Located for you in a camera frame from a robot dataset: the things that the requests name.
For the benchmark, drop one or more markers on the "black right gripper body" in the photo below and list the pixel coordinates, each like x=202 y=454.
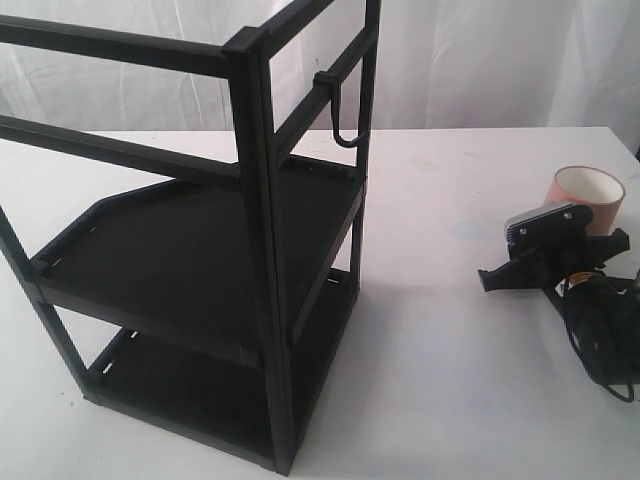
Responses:
x=542 y=261

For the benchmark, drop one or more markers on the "pink ceramic mug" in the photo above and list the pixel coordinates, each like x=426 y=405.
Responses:
x=592 y=187

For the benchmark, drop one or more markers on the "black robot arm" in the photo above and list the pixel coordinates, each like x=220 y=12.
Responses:
x=600 y=312

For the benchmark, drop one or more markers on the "white backdrop curtain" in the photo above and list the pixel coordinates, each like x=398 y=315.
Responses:
x=441 y=64

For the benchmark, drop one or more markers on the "black rack hook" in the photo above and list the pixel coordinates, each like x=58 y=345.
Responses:
x=332 y=84

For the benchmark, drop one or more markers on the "black metal shelf rack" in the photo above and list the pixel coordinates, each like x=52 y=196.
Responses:
x=210 y=304

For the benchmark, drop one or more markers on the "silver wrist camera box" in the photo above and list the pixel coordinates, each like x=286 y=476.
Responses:
x=548 y=223

